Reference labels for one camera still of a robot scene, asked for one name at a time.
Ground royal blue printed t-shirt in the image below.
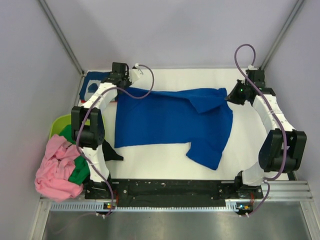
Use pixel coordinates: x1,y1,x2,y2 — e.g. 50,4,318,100
114,87,233,170

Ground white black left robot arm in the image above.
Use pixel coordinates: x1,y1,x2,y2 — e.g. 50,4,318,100
71,62,132,199

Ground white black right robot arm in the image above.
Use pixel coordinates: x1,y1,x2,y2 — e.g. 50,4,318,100
225,68,307,198

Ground folded navy cartoon t-shirt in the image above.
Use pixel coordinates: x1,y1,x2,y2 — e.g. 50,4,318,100
79,71,110,101

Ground folded red t-shirt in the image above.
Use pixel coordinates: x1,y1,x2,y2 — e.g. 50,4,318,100
80,98,118,104

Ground lime green plastic basket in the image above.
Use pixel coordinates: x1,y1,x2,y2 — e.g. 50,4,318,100
48,114,75,144

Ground black crumpled t-shirt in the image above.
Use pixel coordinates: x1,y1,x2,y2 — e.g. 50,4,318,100
102,140,124,162

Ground green crumpled t-shirt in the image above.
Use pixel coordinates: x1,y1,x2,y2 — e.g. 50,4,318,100
59,124,90,185

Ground pink crumpled t-shirt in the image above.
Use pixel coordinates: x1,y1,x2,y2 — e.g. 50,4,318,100
34,134,83,203

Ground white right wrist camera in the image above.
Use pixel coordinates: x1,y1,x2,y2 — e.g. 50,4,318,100
248,64,256,70

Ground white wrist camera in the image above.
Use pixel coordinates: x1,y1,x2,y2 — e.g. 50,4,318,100
248,64,256,70
129,63,144,84

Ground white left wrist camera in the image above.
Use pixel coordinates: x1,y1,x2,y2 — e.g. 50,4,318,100
129,63,144,84

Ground aluminium frame rail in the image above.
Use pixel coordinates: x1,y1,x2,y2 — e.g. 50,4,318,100
39,172,314,201

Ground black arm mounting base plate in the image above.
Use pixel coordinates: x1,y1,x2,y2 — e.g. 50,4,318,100
84,177,263,208

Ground grey slotted cable duct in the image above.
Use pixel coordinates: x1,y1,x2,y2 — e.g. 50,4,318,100
49,201,253,213

